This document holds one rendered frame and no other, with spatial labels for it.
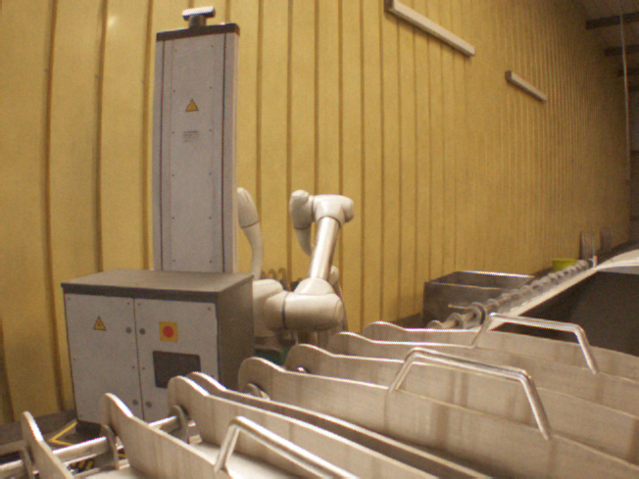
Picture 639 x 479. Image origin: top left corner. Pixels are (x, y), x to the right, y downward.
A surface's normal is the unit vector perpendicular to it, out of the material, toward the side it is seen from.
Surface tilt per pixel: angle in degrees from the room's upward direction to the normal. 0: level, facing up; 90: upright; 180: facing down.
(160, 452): 90
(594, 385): 90
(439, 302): 90
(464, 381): 90
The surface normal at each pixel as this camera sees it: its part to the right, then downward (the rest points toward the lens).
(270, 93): 0.71, 0.05
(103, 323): -0.15, 0.07
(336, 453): -0.70, 0.05
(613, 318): -0.52, 0.16
